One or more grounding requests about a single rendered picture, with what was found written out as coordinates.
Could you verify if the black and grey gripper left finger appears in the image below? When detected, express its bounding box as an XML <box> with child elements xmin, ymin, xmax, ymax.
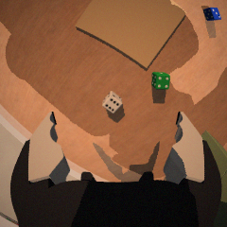
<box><xmin>10</xmin><ymin>112</ymin><xmax>70</xmax><ymax>227</ymax></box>

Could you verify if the green die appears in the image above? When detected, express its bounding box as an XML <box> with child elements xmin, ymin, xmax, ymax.
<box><xmin>151</xmin><ymin>72</ymin><xmax>170</xmax><ymax>90</ymax></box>

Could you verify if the white die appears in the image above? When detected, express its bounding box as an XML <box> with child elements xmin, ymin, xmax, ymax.
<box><xmin>102</xmin><ymin>91</ymin><xmax>122</xmax><ymax>114</ymax></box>

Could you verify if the blue die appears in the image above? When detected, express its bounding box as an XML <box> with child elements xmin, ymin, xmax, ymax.
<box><xmin>203</xmin><ymin>8</ymin><xmax>221</xmax><ymax>21</ymax></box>

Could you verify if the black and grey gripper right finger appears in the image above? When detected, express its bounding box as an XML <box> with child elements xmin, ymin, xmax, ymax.
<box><xmin>163</xmin><ymin>112</ymin><xmax>221</xmax><ymax>227</ymax></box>

